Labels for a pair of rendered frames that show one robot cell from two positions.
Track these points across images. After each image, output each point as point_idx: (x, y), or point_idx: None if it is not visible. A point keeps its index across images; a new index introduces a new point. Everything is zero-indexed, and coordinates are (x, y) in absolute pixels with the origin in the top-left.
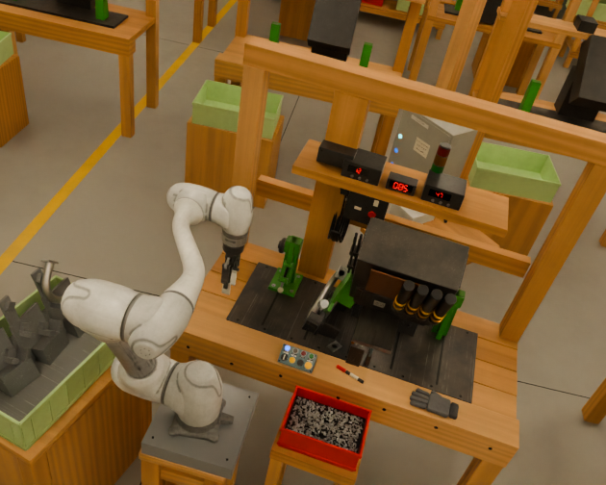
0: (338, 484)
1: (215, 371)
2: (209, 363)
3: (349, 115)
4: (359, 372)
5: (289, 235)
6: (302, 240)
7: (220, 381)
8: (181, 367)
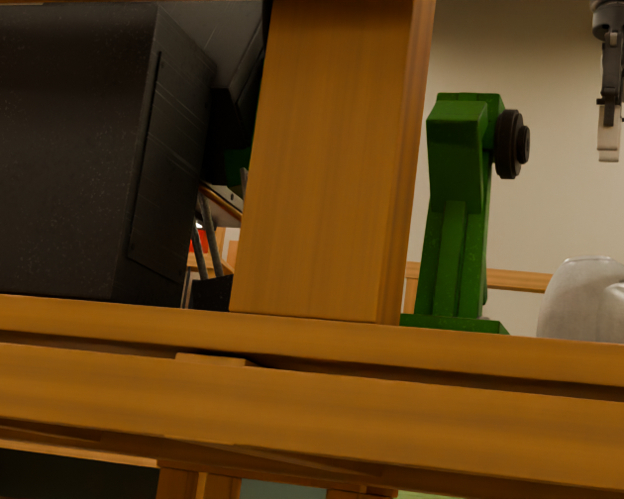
0: (237, 498)
1: (563, 263)
2: (582, 259)
3: None
4: None
5: (497, 93)
6: (438, 93)
7: (549, 283)
8: None
